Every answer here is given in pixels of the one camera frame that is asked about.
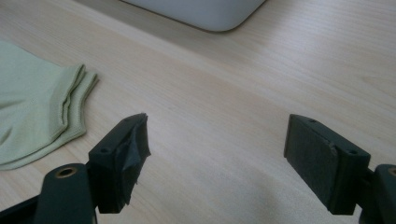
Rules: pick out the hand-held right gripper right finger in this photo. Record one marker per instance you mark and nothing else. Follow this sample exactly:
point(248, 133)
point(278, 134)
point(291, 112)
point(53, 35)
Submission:
point(323, 168)

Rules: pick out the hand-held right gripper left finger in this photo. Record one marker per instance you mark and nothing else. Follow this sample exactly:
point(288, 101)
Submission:
point(116, 174)

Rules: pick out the pale green sock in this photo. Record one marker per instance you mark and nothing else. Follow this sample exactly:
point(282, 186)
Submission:
point(28, 102)
point(81, 109)

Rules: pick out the white compartment storage box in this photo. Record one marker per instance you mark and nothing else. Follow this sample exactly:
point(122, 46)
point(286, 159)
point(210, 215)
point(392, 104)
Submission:
point(199, 12)

